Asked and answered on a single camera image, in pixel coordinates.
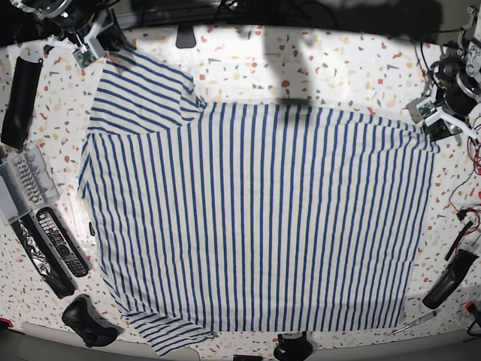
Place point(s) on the black game controller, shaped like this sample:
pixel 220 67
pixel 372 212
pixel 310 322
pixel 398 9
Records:
pixel 77 317

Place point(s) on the black handle right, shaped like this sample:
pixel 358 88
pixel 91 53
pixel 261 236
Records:
pixel 451 278

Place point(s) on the black probe stick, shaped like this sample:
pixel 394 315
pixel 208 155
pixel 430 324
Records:
pixel 458 239

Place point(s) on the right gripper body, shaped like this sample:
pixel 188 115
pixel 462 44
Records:
pixel 82 30

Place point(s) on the red clip left edge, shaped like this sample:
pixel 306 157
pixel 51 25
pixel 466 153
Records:
pixel 4 324

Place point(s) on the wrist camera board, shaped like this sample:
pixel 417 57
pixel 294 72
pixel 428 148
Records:
pixel 83 56
pixel 421 109

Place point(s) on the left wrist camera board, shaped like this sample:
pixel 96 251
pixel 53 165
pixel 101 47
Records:
pixel 421 109

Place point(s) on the red clip edge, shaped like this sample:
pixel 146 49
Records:
pixel 471 307
pixel 4 324

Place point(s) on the red clip right edge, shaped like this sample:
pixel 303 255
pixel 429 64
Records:
pixel 471 307

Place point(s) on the black tube left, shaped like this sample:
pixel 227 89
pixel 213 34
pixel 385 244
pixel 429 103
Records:
pixel 19 111

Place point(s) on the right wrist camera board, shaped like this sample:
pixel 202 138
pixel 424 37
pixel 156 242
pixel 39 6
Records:
pixel 83 56

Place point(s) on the black clamp top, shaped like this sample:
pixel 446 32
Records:
pixel 185 37

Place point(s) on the black foil pouch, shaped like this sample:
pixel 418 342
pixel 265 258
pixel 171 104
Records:
pixel 42 257

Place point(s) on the black remote control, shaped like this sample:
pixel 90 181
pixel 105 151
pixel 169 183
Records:
pixel 62 242

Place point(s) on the blue white striped t-shirt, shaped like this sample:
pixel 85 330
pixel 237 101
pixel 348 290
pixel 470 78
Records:
pixel 225 217

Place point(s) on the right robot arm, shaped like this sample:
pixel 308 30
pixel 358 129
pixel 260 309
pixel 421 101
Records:
pixel 38 9

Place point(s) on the red tipped screwdriver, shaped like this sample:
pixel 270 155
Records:
pixel 417 321

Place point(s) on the clear plastic screw box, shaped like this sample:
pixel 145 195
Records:
pixel 26 185

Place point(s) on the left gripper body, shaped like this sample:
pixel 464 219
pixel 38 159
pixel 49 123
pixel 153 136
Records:
pixel 454 94

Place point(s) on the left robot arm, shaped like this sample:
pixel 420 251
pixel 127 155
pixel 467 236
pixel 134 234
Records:
pixel 468 50

